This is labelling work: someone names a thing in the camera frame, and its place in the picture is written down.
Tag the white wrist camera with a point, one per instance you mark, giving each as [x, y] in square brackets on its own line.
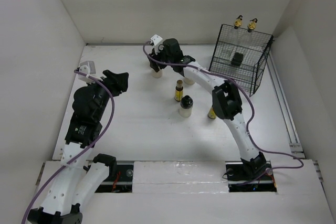
[155, 42]
[88, 69]

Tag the small yellow bottle cork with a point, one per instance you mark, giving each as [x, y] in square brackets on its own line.
[178, 90]
[211, 114]

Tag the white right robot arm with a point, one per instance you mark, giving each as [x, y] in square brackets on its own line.
[226, 100]

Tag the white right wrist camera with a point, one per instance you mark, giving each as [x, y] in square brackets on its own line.
[155, 42]

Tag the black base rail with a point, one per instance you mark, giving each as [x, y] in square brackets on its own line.
[183, 177]

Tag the small yellow bottle cork centre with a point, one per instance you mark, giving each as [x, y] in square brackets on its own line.
[178, 90]

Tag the clear glass bottle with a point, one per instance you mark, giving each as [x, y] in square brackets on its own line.
[231, 39]

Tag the grey-lid white powder shaker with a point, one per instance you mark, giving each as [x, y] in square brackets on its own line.
[158, 74]

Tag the black-lid beige spice jar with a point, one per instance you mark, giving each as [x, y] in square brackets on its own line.
[188, 81]

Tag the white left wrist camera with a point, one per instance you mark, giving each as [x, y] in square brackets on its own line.
[88, 69]

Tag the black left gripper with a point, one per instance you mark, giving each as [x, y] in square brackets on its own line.
[116, 83]

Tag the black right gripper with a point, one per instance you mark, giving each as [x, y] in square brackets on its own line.
[154, 64]

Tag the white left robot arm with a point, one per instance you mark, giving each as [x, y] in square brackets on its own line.
[63, 196]

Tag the small yellow bottle cork right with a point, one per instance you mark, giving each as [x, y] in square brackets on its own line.
[211, 114]

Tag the black wire rack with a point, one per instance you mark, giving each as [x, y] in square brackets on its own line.
[249, 74]

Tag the black-cap white powder jar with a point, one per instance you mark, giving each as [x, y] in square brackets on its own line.
[186, 105]

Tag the glass bottle with dark sauce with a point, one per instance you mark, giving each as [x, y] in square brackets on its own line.
[242, 43]

